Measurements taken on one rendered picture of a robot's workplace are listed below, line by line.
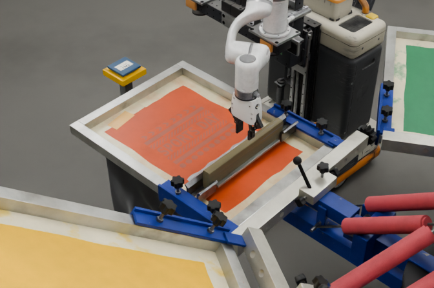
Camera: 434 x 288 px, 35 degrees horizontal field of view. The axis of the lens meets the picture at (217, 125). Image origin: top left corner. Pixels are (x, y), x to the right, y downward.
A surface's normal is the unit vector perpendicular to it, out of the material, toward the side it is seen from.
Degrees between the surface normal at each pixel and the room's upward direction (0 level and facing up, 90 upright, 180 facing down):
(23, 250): 32
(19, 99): 0
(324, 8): 92
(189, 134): 0
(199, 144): 0
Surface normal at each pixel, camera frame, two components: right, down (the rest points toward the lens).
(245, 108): -0.64, 0.50
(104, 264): 0.51, -0.76
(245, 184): 0.00, -0.78
